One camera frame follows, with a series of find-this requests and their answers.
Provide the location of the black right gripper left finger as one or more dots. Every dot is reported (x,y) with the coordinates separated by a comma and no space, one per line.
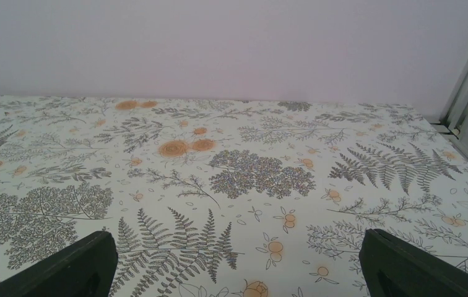
(85,268)

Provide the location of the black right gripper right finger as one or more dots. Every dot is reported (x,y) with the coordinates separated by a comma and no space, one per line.
(393,267)

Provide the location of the floral patterned table mat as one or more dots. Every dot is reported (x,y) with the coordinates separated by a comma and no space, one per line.
(224,197)

